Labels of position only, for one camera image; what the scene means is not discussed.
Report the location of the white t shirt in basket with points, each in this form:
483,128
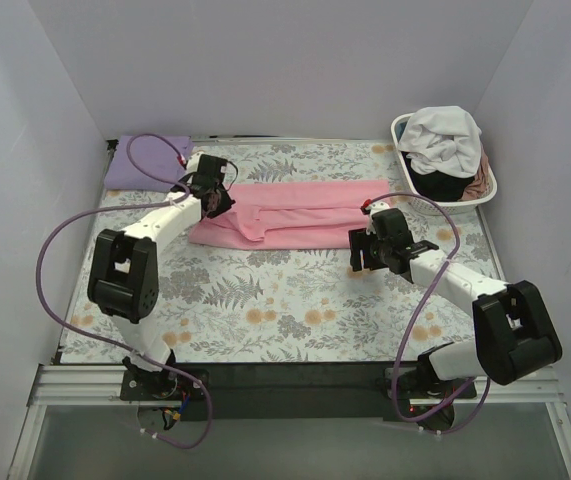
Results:
442,139

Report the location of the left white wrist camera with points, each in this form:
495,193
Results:
190,164

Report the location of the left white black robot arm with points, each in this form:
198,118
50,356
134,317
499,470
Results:
124,278

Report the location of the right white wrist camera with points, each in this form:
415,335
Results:
371,207

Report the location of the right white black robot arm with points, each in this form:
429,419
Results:
514,335

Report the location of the black garment in basket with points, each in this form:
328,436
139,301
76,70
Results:
437,186

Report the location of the pink t shirt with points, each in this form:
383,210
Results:
290,216

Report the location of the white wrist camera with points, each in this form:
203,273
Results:
190,164
371,207

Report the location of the folded purple t shirt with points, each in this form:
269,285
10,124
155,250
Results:
155,157

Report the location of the floral table cloth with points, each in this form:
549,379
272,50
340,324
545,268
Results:
248,306

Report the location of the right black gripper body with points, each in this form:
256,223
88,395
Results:
360,250

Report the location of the aluminium frame rail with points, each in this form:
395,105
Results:
77,428

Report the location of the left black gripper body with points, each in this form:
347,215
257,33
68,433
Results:
220,201

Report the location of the brown garment in basket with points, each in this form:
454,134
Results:
481,182

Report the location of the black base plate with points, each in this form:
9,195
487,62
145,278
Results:
285,390

